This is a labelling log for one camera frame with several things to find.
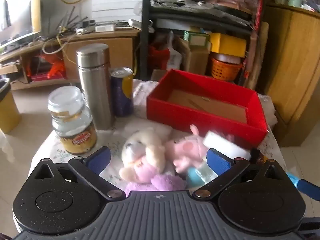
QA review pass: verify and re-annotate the green and white box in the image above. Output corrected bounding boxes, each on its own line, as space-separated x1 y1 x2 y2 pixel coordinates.
184 31 210 48

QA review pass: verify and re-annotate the black router with antennas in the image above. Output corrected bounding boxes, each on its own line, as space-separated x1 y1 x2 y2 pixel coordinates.
47 6 97 34

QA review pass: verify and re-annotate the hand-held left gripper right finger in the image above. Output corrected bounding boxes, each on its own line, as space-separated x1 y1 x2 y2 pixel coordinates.
192 148 288 198

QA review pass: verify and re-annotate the brown cardboard box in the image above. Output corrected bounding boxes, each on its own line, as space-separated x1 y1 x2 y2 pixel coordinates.
180 39 210 77

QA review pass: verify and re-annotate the black shelf rack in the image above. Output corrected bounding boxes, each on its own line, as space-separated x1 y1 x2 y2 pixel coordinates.
140 0 265 83

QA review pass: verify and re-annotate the white plastic bag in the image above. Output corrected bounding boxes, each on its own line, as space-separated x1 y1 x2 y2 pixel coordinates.
166 31 183 69

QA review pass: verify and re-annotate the pink pig plush teal body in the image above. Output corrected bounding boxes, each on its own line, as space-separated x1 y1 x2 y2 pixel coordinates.
165 124 234 188

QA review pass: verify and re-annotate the red cardboard box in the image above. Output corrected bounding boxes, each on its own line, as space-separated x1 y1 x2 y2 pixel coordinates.
146 69 268 150

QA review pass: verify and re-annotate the orange plastic basket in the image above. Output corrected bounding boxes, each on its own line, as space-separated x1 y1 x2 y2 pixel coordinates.
211 57 243 82

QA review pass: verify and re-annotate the red plastic toy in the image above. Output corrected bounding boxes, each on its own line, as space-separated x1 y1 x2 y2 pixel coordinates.
26 52 67 80

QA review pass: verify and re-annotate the red plastic bag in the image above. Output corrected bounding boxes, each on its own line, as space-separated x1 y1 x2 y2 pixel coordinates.
149 44 170 70

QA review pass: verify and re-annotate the purple and yellow can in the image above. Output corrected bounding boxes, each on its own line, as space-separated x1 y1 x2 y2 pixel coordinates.
110 67 135 117

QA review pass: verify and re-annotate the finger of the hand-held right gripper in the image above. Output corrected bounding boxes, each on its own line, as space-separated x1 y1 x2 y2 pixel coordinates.
286 171 320 202

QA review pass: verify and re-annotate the yellow box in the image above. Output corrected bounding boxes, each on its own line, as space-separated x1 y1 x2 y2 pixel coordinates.
209 32 247 58

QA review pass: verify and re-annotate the flat screen monitor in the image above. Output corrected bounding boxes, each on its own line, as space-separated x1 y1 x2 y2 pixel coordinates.
0 0 42 49

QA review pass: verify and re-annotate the white power strip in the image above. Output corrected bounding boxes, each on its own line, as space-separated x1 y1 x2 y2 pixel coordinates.
95 24 117 32

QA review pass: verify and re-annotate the cream plush bear purple outfit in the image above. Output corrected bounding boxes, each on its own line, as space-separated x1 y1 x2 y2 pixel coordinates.
119 127 187 197

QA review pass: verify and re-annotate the stainless steel thermos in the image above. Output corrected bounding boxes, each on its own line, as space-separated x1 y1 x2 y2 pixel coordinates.
76 43 115 130

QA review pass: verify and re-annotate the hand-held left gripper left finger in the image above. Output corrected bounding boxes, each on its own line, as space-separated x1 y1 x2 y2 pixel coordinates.
34 146 126 201

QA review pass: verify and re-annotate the wooden cabinet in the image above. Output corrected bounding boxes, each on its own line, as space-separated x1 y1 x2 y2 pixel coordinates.
259 2 320 148

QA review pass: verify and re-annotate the glass jar with yellow label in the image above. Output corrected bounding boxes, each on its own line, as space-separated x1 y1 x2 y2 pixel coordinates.
47 85 98 155

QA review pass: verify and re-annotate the dark brown soft item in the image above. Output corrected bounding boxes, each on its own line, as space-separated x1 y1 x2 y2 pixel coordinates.
250 148 269 165

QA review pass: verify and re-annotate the floral tablecloth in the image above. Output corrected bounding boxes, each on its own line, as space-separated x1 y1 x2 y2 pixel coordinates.
27 79 288 193

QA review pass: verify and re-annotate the white sponge block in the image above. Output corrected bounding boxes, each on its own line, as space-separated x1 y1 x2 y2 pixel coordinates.
202 130 252 160

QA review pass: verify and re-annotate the yellow trash bin black rim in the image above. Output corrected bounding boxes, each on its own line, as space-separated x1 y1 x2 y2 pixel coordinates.
0 77 22 134

